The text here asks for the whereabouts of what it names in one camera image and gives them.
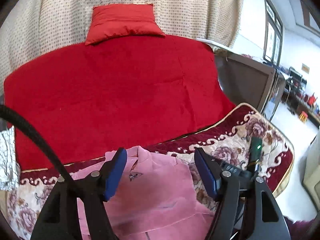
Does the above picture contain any pink corduroy jacket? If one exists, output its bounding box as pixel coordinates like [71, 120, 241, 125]
[72, 146, 221, 240]

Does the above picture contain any floral plush blanket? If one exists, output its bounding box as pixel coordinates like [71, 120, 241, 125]
[4, 102, 295, 240]

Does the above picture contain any white patterned folded cloth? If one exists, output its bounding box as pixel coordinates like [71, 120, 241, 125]
[0, 126, 21, 191]

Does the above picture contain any red quilt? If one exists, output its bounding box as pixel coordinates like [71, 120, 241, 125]
[4, 35, 234, 164]

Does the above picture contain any dark framed window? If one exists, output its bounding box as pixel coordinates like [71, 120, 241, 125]
[263, 0, 284, 67]

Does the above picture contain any red pillow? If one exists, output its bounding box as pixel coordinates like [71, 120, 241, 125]
[85, 4, 165, 45]

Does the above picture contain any beige dotted curtain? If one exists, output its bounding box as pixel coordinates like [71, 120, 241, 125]
[0, 0, 246, 97]

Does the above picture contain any black cable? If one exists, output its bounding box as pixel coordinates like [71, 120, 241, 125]
[0, 104, 75, 188]

